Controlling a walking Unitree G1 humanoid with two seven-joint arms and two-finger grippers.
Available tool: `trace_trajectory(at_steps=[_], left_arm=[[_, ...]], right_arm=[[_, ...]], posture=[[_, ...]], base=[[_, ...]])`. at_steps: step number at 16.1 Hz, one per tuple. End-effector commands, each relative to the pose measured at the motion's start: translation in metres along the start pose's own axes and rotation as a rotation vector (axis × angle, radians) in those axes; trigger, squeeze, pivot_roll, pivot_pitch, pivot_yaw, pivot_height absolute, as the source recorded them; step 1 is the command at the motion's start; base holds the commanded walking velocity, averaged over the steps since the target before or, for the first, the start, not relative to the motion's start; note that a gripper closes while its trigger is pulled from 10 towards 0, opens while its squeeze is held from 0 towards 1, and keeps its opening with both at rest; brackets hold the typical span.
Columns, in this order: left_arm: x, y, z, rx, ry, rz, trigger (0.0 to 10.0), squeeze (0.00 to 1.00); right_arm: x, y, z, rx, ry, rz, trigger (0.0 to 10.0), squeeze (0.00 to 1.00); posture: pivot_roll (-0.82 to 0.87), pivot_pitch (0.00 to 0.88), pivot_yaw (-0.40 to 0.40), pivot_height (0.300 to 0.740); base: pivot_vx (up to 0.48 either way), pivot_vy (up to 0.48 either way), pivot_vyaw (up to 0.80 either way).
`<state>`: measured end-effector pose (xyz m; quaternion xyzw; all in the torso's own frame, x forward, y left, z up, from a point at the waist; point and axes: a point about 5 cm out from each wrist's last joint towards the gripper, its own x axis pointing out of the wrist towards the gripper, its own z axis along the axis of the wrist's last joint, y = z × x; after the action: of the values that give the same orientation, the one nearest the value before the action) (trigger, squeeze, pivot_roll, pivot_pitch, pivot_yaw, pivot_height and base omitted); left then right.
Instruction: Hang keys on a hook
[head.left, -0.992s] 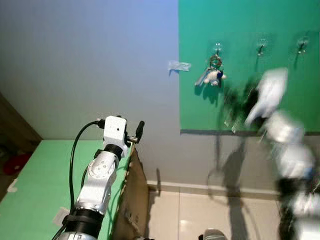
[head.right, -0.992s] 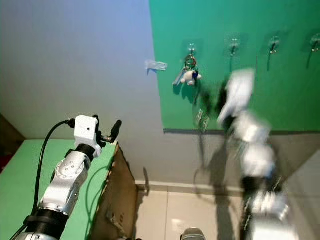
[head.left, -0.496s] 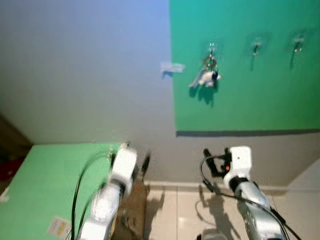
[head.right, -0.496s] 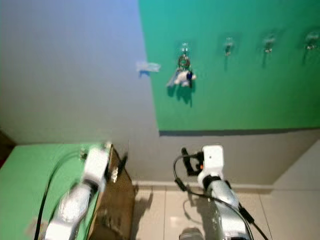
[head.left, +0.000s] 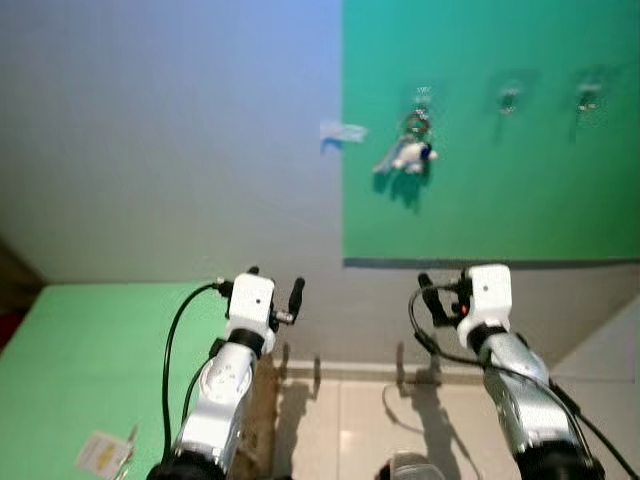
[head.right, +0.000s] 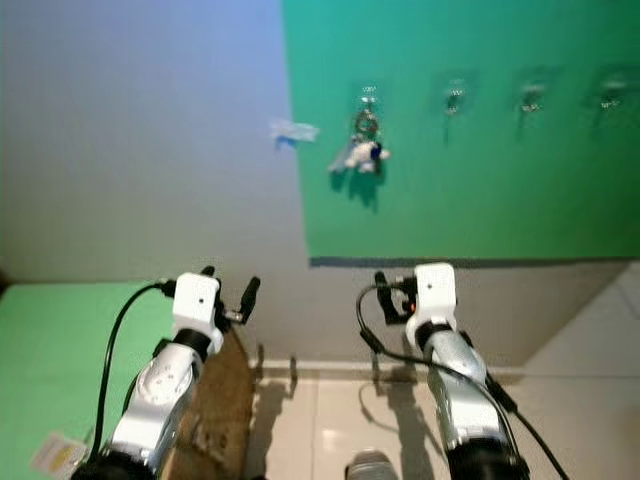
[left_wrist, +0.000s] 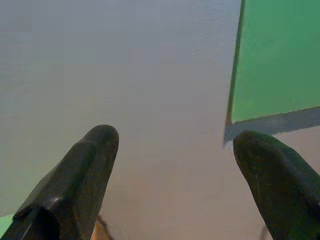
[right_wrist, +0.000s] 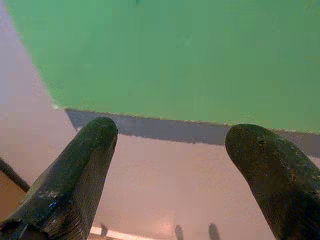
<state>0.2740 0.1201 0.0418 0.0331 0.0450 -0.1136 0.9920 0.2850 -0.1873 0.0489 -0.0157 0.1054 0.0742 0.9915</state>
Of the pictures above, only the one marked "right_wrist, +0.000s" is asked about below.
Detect green wall board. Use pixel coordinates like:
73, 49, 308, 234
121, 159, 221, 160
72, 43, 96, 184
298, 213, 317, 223
3, 0, 320, 135

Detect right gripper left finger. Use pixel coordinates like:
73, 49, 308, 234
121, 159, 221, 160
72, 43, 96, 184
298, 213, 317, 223
0, 116, 119, 240

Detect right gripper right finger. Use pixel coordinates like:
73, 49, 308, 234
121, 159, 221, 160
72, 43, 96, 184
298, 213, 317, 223
224, 123, 320, 240

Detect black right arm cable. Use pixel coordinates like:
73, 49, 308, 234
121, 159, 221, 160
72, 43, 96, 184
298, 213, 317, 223
0, 156, 31, 193

